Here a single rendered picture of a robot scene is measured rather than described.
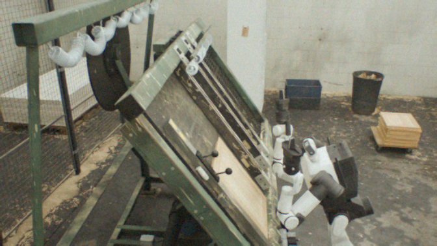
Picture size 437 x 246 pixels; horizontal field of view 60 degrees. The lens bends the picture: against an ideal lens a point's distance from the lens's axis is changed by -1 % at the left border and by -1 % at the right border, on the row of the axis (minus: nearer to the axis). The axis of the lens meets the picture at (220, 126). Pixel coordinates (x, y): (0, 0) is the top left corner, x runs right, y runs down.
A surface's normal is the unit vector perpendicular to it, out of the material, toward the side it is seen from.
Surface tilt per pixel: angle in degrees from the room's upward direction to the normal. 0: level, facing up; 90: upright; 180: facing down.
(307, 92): 90
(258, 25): 90
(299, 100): 90
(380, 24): 90
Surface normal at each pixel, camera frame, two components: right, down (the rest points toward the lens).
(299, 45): -0.18, 0.40
